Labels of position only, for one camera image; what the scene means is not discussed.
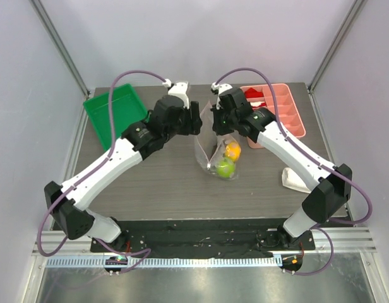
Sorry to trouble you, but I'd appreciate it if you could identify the clear zip top bag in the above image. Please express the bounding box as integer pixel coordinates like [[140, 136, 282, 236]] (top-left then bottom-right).
[[194, 102, 240, 180]]

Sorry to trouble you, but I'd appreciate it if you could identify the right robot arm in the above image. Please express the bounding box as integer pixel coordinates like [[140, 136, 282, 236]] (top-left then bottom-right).
[[211, 84, 352, 249]]

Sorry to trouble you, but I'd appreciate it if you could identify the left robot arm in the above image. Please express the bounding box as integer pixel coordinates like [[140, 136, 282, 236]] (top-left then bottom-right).
[[44, 95, 202, 252]]

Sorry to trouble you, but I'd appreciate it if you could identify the yellow fake fruit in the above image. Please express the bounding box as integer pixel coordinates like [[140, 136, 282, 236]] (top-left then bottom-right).
[[224, 141, 241, 162]]

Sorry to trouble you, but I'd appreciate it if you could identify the red fake food piece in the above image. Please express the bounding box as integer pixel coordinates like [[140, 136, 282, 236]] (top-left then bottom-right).
[[244, 88, 264, 98]]

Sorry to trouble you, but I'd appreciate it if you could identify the green fake fruit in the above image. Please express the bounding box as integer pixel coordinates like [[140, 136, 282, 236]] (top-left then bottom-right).
[[215, 158, 236, 179]]

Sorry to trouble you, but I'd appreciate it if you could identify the pink compartment tray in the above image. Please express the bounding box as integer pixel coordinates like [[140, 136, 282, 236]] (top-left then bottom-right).
[[238, 83, 307, 150]]

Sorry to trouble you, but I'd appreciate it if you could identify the green plastic tray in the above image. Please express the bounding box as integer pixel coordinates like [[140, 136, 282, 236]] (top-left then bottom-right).
[[83, 84, 148, 151]]

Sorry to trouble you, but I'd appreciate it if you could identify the white cloth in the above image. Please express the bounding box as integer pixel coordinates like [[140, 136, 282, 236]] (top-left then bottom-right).
[[281, 167, 311, 194]]

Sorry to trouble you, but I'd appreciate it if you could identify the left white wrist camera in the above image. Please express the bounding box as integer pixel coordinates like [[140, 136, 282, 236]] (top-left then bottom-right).
[[162, 79, 190, 109]]

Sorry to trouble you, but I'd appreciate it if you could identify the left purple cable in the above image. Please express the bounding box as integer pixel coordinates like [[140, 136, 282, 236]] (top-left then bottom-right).
[[36, 70, 170, 274]]

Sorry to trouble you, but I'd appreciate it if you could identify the purple cable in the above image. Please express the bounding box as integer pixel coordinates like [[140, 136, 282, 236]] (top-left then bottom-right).
[[36, 70, 170, 274], [213, 67, 373, 276]]

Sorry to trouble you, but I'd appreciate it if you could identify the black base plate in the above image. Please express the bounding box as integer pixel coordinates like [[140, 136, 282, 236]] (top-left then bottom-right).
[[90, 219, 316, 258]]

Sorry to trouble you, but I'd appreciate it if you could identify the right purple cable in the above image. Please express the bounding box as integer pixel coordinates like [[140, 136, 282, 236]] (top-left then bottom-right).
[[213, 67, 373, 276]]

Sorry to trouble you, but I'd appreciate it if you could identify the aluminium front rail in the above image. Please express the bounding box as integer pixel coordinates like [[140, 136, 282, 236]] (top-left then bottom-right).
[[44, 227, 376, 272]]

